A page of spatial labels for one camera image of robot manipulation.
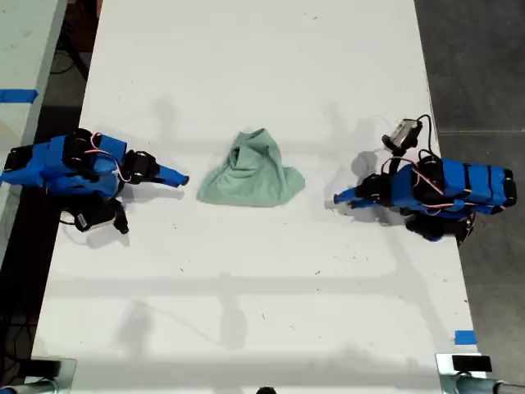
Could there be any long blue tape strip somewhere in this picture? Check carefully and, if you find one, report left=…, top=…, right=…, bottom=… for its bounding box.
left=0, top=88, right=40, bottom=104

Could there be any black camera stalk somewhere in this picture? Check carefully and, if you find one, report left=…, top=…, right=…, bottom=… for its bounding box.
left=381, top=147, right=408, bottom=176

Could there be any pale grey side table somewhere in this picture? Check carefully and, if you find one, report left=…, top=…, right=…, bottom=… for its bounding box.
left=0, top=0, right=69, bottom=263

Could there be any pale green T-shirt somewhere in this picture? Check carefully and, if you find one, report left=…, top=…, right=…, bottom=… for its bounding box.
left=195, top=127, right=307, bottom=208

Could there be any black floor cable loop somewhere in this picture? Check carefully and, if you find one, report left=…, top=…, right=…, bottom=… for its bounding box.
left=50, top=39, right=89, bottom=78

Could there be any black camera box white label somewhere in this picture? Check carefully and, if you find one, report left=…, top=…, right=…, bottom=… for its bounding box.
left=72, top=199, right=130, bottom=236

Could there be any small black box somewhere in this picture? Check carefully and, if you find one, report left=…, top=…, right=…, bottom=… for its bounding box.
left=29, top=358, right=62, bottom=377
left=452, top=355, right=492, bottom=373

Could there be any grey and black camera box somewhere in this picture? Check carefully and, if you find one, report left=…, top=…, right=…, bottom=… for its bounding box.
left=381, top=118, right=424, bottom=151

